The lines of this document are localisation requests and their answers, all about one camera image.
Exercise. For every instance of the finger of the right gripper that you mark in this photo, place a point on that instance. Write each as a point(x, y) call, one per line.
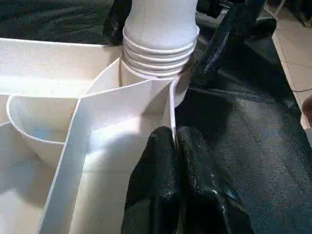
point(113, 24)
point(219, 48)

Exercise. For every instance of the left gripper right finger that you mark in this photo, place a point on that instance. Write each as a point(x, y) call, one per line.
point(207, 195)

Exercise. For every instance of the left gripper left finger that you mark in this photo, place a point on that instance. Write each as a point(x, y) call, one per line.
point(156, 180)

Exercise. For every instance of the white plastic table leg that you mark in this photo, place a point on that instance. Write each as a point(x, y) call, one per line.
point(158, 36)

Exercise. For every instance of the white table frame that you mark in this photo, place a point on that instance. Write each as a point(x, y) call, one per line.
point(73, 134)

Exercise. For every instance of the black work mat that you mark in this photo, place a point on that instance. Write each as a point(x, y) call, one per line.
point(243, 134)

